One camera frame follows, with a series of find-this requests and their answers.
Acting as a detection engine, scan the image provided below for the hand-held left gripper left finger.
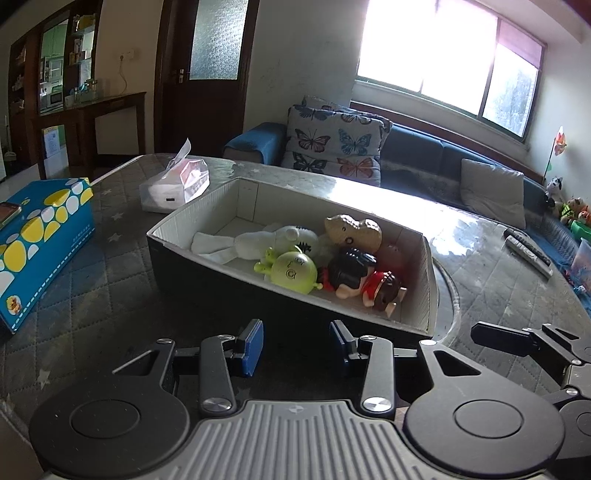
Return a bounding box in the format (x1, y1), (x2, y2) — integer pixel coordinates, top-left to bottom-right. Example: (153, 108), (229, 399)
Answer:
(112, 318), (265, 416)

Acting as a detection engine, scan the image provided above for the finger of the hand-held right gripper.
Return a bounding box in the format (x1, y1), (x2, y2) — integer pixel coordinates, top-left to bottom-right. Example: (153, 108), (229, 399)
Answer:
(471, 322), (591, 402)

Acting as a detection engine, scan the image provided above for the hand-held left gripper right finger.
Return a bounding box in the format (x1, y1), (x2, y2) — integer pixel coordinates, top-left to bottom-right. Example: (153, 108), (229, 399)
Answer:
(329, 319), (489, 416)

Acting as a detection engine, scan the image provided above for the brown haired red doll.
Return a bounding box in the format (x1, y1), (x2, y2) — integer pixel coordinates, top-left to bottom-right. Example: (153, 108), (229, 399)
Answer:
(339, 270), (408, 319)

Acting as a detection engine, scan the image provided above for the black haired doll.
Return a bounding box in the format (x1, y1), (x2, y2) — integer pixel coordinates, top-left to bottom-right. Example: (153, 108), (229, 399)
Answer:
(321, 249), (379, 298)

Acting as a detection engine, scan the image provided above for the green round toy figure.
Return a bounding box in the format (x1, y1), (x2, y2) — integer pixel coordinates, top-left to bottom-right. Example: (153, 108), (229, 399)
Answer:
(253, 247), (324, 295)

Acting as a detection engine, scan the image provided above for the tan peanut toy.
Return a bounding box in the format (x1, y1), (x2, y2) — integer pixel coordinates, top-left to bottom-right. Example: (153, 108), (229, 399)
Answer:
(323, 215), (383, 252)

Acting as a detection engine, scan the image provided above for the white cardboard box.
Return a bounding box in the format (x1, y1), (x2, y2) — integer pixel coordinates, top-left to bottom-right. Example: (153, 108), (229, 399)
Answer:
(147, 176), (439, 342)

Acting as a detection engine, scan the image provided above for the grey quilted desktop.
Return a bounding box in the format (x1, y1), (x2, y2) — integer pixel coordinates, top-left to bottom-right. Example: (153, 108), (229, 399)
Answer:
(0, 154), (591, 480)

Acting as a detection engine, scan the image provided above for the round table turntable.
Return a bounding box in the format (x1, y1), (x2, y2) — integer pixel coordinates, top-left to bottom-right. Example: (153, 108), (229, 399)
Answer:
(431, 263), (463, 343)

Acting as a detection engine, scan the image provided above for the grey remote control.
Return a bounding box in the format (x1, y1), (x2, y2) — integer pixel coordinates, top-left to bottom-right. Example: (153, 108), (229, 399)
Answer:
(505, 235), (553, 278)

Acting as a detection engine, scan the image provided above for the black remote control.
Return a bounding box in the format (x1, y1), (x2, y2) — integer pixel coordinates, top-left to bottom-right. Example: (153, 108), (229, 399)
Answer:
(503, 226), (552, 266)

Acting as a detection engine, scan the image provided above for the white plush toy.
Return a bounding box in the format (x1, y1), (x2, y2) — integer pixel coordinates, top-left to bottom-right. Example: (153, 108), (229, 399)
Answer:
(191, 224), (320, 266)

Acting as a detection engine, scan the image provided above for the clear plastic container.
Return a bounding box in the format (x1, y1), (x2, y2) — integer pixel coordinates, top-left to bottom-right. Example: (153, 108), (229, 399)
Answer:
(570, 237), (591, 288)

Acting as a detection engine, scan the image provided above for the grey plain pillow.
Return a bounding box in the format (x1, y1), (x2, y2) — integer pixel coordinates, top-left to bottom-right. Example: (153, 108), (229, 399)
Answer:
(459, 158), (527, 230)

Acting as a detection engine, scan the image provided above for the brown plush toy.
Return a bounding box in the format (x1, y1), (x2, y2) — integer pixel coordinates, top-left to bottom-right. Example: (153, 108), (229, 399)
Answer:
(561, 196), (591, 224)

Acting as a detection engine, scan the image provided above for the black white plush cow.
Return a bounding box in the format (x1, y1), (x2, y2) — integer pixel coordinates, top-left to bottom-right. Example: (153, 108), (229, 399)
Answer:
(544, 176), (565, 208)

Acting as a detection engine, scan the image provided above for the white tissue pack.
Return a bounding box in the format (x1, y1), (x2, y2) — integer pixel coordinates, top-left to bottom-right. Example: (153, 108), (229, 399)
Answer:
(139, 137), (211, 213)

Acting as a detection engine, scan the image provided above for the large butterfly print pillow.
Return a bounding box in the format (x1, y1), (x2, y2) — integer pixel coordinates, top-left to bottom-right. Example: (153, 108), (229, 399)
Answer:
(281, 106), (393, 186)

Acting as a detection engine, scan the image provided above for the blue sofa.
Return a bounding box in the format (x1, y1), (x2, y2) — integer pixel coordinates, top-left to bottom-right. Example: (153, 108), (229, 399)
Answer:
(224, 122), (591, 319)

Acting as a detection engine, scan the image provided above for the colourful pinwheel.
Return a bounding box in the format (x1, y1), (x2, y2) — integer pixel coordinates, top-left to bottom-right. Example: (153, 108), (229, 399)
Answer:
(544, 126), (568, 181)

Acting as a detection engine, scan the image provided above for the blue dotted tissue box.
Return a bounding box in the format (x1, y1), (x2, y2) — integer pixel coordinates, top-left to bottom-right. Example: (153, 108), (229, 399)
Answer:
(0, 176), (96, 335)

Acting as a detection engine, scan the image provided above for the dark wooden door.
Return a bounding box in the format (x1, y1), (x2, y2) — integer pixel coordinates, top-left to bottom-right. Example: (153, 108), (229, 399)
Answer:
(154, 0), (259, 158)

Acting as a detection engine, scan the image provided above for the smartphone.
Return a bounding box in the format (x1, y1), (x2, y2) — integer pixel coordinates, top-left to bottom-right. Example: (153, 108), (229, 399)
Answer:
(0, 202), (23, 229)

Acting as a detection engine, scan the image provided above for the dark wooden console table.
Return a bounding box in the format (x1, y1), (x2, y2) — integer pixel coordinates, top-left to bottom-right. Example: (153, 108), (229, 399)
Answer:
(31, 91), (147, 181)

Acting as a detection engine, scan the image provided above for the white blue carton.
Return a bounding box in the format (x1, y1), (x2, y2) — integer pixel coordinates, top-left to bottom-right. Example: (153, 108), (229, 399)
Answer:
(42, 126), (65, 160)

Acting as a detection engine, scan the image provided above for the window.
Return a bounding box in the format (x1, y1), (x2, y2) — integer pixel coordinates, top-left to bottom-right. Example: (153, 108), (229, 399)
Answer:
(355, 0), (548, 144)

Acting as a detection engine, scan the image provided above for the dark wooden shelf cabinet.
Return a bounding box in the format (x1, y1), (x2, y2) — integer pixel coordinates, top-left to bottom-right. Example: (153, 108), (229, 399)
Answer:
(8, 0), (105, 181)

